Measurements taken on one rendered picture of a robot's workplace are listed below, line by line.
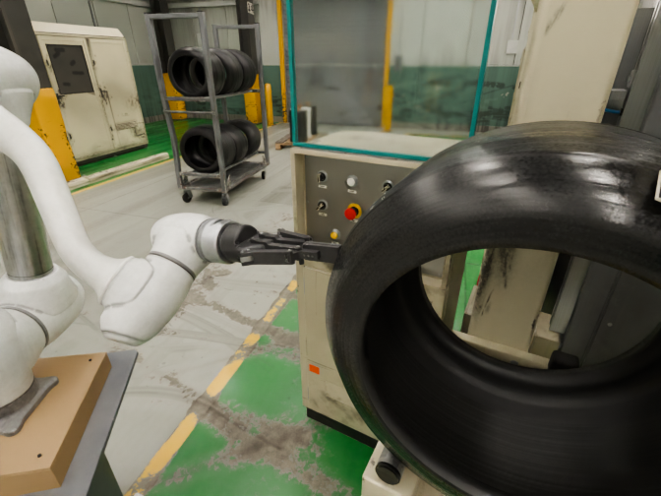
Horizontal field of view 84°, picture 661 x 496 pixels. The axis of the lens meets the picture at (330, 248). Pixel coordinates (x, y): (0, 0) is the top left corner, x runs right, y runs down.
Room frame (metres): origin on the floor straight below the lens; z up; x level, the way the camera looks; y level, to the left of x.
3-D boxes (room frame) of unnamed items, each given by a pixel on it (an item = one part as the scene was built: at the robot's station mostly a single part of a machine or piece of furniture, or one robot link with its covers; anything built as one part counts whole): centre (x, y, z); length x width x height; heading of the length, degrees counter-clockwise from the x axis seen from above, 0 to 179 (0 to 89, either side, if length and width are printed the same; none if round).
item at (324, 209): (1.24, -0.20, 0.63); 0.56 x 0.41 x 1.27; 62
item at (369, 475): (0.53, -0.18, 0.84); 0.36 x 0.09 x 0.06; 152
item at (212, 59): (4.69, 1.33, 0.96); 1.36 x 0.71 x 1.92; 162
